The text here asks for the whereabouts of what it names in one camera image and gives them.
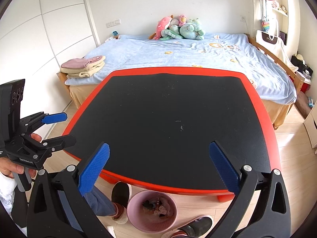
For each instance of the pink trash bin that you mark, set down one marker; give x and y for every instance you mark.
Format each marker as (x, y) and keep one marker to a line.
(133, 215)

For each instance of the small rainbow bag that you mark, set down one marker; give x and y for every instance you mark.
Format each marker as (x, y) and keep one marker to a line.
(265, 25)

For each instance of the white wardrobe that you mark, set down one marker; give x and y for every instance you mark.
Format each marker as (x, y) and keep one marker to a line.
(49, 29)

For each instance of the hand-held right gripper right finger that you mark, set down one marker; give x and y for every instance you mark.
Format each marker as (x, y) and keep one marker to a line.
(224, 168)

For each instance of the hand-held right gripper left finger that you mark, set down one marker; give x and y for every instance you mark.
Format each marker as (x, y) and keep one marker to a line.
(95, 168)

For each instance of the small blue box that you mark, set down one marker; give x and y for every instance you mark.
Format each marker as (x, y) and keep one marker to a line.
(115, 33)

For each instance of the folded beige towel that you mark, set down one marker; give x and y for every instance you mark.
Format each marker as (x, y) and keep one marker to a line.
(86, 72)

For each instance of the person's left hand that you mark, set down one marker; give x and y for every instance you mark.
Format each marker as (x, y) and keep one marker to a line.
(6, 166)

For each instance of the folded pink cloth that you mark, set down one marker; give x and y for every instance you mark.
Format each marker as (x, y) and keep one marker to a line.
(79, 62)

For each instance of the grey striped plush toy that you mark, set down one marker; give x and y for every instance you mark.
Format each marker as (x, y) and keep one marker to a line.
(174, 22)

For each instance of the white drawer chest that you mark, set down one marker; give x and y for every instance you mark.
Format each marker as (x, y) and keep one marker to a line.
(312, 126)

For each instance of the small pink yellow plush toy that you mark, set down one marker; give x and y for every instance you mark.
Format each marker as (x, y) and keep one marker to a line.
(182, 19)

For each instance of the green striped plush toy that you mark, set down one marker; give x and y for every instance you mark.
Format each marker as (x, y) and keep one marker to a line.
(171, 34)

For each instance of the white tote bag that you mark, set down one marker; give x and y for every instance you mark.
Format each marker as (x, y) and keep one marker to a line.
(268, 42)

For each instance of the bed with light blue sheet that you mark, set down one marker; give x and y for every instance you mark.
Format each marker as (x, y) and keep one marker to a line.
(173, 54)

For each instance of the black bag with hat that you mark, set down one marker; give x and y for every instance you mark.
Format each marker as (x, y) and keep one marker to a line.
(301, 65)

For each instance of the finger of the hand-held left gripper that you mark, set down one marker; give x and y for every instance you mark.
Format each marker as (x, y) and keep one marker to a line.
(62, 142)
(55, 118)

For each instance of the dark slipper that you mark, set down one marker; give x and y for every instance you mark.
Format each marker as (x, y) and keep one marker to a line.
(121, 195)
(195, 226)

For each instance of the white wall outlet plate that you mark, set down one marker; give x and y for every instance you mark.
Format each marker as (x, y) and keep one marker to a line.
(113, 23)

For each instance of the small red box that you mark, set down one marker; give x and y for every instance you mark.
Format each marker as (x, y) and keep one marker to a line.
(305, 86)

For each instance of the person's left leg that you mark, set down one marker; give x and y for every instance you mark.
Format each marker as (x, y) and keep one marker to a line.
(102, 204)

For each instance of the teal bear plush toy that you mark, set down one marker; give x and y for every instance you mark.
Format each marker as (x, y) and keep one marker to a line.
(192, 29)

